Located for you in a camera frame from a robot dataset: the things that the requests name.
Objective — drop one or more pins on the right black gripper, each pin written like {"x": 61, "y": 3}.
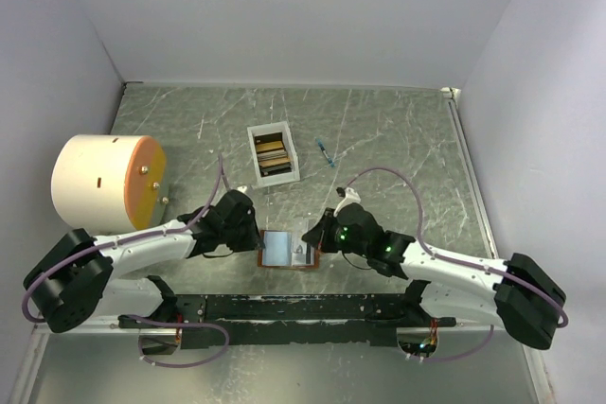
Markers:
{"x": 319, "y": 235}

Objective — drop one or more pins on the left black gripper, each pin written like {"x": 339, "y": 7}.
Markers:
{"x": 253, "y": 238}

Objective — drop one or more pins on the white credit card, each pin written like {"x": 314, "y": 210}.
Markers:
{"x": 302, "y": 254}

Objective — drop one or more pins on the brown leather card holder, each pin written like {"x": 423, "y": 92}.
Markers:
{"x": 275, "y": 252}

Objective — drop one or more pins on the white card tray box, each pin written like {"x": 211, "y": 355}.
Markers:
{"x": 285, "y": 178}

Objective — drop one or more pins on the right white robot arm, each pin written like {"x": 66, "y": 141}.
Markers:
{"x": 514, "y": 294}

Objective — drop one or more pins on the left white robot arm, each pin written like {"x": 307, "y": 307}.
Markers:
{"x": 85, "y": 277}

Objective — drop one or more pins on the blue pen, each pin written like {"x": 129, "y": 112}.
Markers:
{"x": 324, "y": 152}

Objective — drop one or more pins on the white cylinder with orange lid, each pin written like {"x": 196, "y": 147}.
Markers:
{"x": 110, "y": 184}

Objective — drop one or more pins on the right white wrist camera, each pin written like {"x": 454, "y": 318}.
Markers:
{"x": 348, "y": 196}

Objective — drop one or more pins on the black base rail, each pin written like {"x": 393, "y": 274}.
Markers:
{"x": 325, "y": 318}

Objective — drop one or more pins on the aluminium frame rail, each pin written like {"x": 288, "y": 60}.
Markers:
{"x": 477, "y": 200}

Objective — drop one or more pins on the white corner bracket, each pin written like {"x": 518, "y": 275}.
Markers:
{"x": 450, "y": 93}

